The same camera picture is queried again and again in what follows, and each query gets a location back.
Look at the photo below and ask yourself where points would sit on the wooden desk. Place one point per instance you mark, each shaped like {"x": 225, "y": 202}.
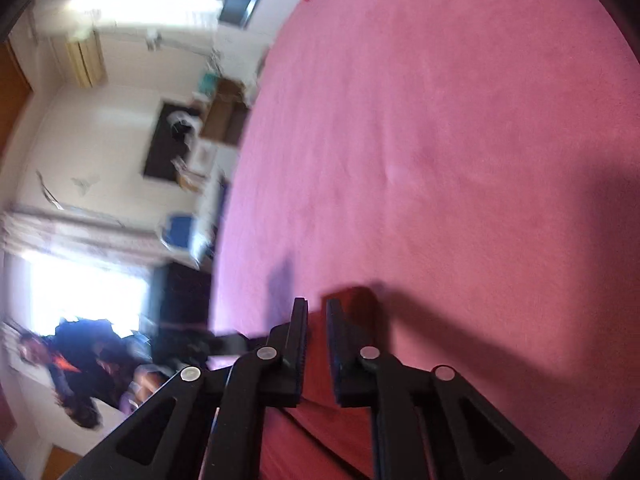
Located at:
{"x": 225, "y": 115}

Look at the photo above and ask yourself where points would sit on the pink bed blanket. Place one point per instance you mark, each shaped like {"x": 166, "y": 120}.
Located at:
{"x": 425, "y": 160}

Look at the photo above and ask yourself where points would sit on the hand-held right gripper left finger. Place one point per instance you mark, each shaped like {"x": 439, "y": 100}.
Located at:
{"x": 299, "y": 340}

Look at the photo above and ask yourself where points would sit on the maroon shirt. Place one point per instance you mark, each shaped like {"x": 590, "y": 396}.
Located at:
{"x": 320, "y": 440}

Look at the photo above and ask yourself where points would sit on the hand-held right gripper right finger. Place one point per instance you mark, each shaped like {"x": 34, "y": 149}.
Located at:
{"x": 337, "y": 345}

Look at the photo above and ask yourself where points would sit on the blue chair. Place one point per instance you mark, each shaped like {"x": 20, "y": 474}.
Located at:
{"x": 179, "y": 232}

